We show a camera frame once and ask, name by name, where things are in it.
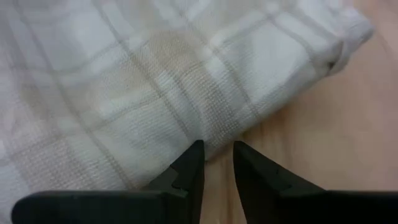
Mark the plain white towel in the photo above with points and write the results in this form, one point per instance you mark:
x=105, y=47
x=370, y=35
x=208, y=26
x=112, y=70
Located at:
x=124, y=77

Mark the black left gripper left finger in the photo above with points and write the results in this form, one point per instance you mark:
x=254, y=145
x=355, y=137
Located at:
x=186, y=174

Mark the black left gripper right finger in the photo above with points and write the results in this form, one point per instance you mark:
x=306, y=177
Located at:
x=264, y=180

